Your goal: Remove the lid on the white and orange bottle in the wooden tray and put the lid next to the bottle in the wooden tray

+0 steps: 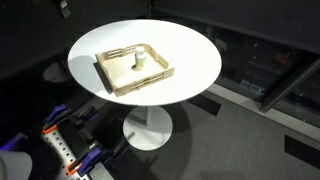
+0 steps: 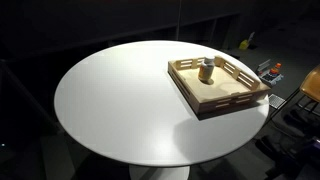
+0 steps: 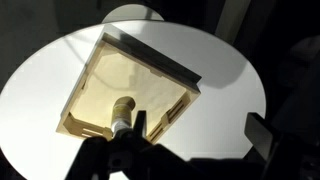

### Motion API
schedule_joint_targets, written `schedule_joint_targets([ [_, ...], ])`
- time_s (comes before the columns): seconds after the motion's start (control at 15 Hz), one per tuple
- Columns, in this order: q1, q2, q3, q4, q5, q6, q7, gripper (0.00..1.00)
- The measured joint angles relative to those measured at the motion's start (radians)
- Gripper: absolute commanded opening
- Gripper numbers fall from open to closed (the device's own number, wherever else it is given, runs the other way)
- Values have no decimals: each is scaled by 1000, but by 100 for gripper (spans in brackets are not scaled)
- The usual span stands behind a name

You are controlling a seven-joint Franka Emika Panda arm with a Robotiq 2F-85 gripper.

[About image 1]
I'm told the white bottle lid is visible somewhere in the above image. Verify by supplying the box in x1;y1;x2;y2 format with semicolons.
135;46;145;54

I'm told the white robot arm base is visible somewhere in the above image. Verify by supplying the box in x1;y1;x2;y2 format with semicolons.
0;151;32;180

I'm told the wooden slatted tray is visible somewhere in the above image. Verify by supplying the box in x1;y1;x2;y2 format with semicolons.
95;43;175;97

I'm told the white round table base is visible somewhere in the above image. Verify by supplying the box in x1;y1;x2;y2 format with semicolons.
123;106;173;151

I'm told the round white table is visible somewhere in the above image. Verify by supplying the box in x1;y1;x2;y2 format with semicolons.
68;19;222;106

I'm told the blue orange clamp lower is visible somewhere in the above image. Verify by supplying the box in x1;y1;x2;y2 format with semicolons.
65;148;102;176

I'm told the blue orange clamp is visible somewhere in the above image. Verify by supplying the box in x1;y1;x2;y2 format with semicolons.
65;148;102;176
42;104;72;134

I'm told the blue orange clamp upper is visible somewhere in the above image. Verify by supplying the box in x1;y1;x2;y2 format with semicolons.
42;104;72;134

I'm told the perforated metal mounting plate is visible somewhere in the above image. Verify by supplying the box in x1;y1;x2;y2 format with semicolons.
41;130;91;180

